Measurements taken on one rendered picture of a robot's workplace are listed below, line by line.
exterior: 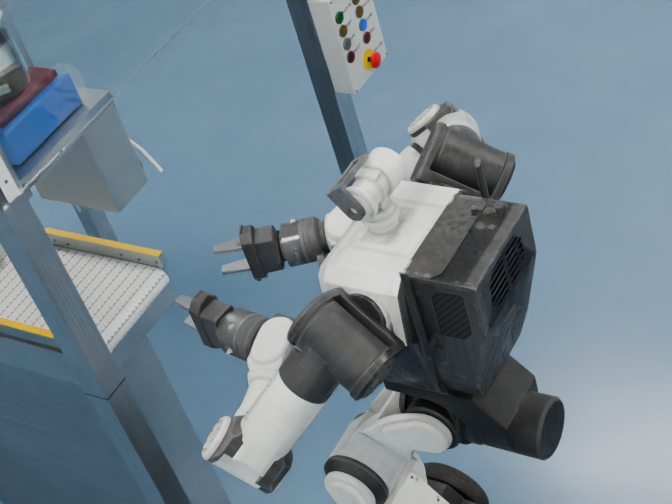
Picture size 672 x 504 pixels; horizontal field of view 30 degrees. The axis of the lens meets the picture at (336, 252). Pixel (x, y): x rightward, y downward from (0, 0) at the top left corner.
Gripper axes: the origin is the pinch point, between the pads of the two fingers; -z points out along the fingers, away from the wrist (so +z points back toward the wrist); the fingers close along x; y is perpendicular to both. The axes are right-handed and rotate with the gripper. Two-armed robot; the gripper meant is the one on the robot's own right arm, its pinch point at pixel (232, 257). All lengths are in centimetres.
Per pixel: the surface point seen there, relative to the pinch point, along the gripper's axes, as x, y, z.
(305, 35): -5, 68, 18
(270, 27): 101, 265, -22
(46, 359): 16.9, 1.0, -46.4
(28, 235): -26.5, -14.1, -29.3
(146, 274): 12.2, 15.7, -23.6
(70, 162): -21.0, 14.2, -27.3
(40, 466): 73, 24, -75
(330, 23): -9, 64, 25
